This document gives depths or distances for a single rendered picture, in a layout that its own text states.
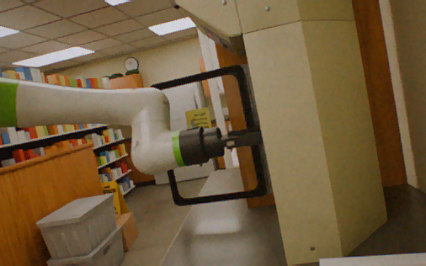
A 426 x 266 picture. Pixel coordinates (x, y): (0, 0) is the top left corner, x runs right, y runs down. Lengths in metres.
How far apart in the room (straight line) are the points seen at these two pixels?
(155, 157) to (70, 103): 0.24
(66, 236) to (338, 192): 2.41
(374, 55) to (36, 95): 0.91
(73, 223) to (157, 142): 2.02
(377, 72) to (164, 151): 0.66
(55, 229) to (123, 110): 2.11
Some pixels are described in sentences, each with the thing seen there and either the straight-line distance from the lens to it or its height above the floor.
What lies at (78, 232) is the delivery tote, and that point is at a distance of 2.75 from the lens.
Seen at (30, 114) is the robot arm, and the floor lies 1.35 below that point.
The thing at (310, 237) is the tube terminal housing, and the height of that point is 0.99.
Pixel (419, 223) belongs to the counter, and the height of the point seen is 0.94.
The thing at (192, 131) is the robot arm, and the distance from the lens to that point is 0.76.
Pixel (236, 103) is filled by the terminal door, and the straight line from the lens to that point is 0.93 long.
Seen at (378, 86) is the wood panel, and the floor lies 1.24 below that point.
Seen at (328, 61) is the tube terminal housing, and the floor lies 1.33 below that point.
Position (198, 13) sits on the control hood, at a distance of 0.64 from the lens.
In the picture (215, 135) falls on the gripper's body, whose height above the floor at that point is 1.22.
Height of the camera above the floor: 1.29
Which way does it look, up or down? 5 degrees down
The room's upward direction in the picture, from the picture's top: 12 degrees counter-clockwise
